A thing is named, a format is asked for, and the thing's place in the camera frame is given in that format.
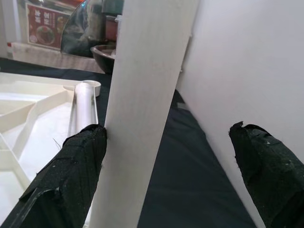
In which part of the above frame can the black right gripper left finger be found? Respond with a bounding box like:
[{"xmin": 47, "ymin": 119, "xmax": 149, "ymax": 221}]
[{"xmin": 0, "ymin": 123, "xmax": 107, "ymax": 228}]

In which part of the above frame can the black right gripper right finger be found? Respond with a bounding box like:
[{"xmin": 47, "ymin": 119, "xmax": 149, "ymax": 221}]
[{"xmin": 229, "ymin": 121, "xmax": 304, "ymax": 228}]

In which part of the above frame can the white plastic table top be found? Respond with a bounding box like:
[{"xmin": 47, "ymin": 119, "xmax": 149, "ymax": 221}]
[{"xmin": 0, "ymin": 71, "xmax": 102, "ymax": 198}]

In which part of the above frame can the white plastic table leg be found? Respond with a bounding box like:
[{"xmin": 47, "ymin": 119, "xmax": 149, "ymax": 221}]
[
  {"xmin": 67, "ymin": 80, "xmax": 95, "ymax": 141},
  {"xmin": 85, "ymin": 0, "xmax": 200, "ymax": 228}
]

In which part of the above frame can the black tablecloth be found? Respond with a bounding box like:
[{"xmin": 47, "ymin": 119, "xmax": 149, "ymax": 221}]
[{"xmin": 0, "ymin": 57, "xmax": 264, "ymax": 228}]

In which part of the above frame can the clear tape strip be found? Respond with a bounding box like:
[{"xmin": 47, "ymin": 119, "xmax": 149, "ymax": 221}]
[{"xmin": 175, "ymin": 101, "xmax": 189, "ymax": 111}]

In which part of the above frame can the beige cloth covered platform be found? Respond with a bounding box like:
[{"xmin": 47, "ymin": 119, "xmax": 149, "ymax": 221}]
[{"xmin": 7, "ymin": 41, "xmax": 105, "ymax": 72}]

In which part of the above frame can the black wok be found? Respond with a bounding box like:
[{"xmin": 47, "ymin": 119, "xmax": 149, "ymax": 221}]
[{"xmin": 90, "ymin": 44, "xmax": 119, "ymax": 74}]

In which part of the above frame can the glossy black bag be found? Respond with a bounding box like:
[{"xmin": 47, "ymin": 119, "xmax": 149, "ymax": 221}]
[{"xmin": 60, "ymin": 0, "xmax": 124, "ymax": 57}]

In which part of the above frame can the red printed carton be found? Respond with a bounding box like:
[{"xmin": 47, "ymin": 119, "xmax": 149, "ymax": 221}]
[{"xmin": 26, "ymin": 2, "xmax": 64, "ymax": 49}]

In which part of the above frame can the dark red container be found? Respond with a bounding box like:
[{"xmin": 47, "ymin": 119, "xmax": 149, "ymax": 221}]
[{"xmin": 105, "ymin": 15, "xmax": 119, "ymax": 43}]

